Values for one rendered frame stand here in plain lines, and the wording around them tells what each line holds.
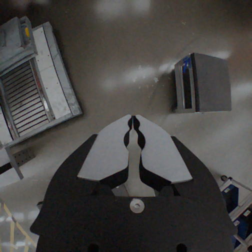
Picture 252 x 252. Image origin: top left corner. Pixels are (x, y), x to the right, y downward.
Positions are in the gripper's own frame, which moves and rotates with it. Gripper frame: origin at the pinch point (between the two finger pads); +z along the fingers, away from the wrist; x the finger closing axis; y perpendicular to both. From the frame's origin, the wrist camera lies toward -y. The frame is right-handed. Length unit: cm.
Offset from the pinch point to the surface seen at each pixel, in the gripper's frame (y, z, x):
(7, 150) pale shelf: 27, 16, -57
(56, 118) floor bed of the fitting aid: 33, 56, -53
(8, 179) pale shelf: 40, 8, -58
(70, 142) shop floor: 54, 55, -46
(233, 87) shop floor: 16, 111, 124
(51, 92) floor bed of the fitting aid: 16, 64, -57
